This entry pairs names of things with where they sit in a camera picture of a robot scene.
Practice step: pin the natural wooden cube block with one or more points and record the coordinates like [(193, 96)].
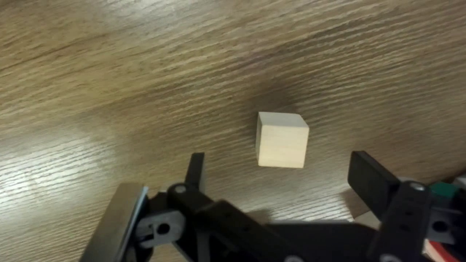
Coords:
[(283, 143)]

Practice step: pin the red wooden block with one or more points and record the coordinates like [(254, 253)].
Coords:
[(440, 250)]

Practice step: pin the green wooden block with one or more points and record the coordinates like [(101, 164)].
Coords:
[(443, 189)]

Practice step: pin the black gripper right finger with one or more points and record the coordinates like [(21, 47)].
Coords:
[(372, 178)]

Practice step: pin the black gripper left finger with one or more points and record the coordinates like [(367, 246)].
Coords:
[(197, 170)]

